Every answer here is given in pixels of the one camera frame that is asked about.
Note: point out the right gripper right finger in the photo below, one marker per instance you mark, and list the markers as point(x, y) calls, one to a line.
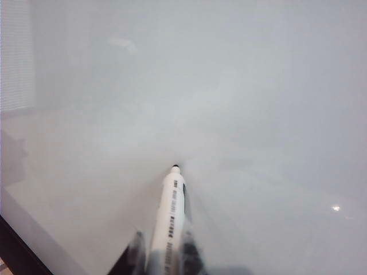
point(192, 252)

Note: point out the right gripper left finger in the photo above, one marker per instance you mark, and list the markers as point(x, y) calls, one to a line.
point(134, 257)

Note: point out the white marker pen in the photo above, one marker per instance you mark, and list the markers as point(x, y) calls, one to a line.
point(172, 206)

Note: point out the white board with black frame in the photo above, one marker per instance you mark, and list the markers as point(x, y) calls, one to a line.
point(229, 86)

